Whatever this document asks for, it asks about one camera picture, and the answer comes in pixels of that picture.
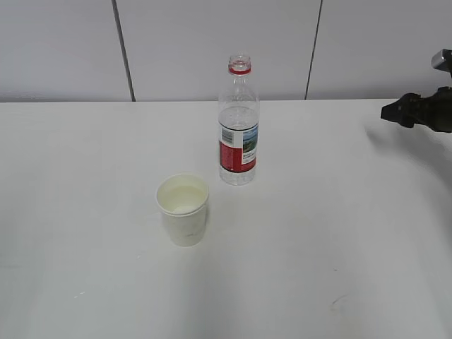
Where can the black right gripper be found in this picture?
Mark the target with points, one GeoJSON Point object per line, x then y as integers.
{"type": "Point", "coordinates": [435, 111]}

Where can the clear plastic water bottle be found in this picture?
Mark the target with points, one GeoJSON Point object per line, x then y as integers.
{"type": "Point", "coordinates": [238, 119]}

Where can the white paper cup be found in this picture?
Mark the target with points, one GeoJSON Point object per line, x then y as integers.
{"type": "Point", "coordinates": [183, 203]}

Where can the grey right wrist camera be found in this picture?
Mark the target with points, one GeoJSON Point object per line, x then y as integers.
{"type": "Point", "coordinates": [442, 60]}

